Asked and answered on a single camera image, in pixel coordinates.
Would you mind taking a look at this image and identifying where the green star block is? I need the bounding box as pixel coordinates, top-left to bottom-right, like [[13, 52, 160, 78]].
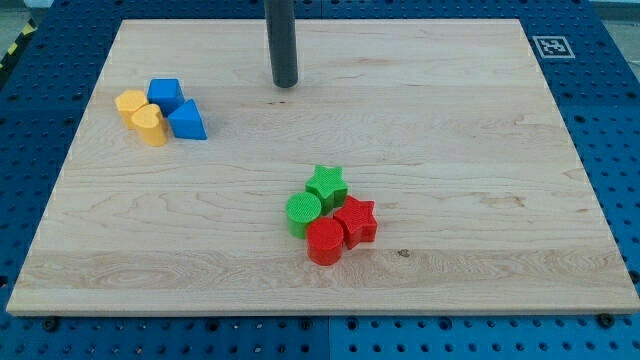
[[305, 165, 348, 215]]

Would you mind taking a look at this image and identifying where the green cylinder block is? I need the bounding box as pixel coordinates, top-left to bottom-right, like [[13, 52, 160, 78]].
[[285, 192, 322, 239]]

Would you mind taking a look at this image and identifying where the red cylinder block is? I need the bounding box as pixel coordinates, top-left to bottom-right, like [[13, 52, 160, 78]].
[[306, 217, 344, 266]]

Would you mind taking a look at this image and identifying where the red star block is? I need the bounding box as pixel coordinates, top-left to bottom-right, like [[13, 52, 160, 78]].
[[333, 195, 378, 249]]

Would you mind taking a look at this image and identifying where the light wooden board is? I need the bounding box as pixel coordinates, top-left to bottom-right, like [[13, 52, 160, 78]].
[[7, 19, 639, 317]]

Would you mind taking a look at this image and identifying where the blue triangle block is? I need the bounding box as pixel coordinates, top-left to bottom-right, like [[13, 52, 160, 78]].
[[168, 99, 207, 140]]

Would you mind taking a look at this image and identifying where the blue cube block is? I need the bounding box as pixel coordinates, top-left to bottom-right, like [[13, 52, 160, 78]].
[[147, 78, 185, 117]]

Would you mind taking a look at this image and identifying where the yellow heart block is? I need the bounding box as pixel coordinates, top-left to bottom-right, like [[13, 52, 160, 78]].
[[132, 104, 167, 147]]

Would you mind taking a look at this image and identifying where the yellow hexagon block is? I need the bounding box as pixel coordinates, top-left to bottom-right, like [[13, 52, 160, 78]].
[[114, 89, 149, 130]]

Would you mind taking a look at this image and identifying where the white fiducial marker tag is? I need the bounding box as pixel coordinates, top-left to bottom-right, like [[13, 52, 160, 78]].
[[533, 35, 575, 59]]

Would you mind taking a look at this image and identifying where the black left board screw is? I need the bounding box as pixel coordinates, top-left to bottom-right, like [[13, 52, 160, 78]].
[[41, 317, 60, 333]]

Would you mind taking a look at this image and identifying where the black board screw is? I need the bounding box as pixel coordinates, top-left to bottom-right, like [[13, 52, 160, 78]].
[[41, 317, 60, 333], [596, 313, 616, 329]]

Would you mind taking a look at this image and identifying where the black right board screw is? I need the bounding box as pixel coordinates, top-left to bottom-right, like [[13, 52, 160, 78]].
[[596, 313, 616, 329]]

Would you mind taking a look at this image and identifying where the yellow black hazard tape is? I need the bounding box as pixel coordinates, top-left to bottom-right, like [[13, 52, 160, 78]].
[[1, 18, 38, 73]]

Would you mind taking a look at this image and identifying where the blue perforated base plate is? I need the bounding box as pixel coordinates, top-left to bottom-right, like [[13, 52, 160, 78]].
[[1, 1, 639, 359]]

